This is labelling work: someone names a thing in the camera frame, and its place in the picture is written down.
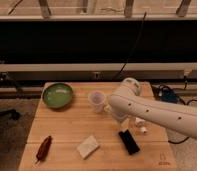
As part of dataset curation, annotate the green ceramic bowl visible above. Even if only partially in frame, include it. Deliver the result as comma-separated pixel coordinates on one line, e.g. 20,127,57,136
42,83,73,109

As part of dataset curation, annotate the black cable on wall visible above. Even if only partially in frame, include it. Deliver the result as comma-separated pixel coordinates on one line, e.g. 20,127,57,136
111,11,148,82

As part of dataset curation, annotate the translucent white cup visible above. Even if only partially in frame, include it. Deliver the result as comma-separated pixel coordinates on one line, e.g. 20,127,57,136
88,91,106,113

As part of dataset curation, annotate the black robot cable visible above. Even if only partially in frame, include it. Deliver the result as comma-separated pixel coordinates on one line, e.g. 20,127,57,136
152,84,197,145

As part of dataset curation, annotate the black smartphone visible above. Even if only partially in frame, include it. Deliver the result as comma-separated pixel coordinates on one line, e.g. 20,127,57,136
119,130,140,155

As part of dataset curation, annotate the blue power adapter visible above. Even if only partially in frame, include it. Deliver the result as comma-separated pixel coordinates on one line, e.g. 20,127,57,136
160,90,178,103

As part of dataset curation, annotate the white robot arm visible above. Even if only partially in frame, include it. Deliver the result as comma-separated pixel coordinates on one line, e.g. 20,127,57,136
107,78,197,139

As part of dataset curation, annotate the black office chair base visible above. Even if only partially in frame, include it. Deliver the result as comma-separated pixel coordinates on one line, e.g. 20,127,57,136
0,109,20,120

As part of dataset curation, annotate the white tube with label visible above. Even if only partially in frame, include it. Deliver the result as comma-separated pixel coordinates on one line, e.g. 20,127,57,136
135,118,147,134

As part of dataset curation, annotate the white sponge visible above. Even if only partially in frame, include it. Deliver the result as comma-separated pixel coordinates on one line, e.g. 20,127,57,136
77,135,99,159

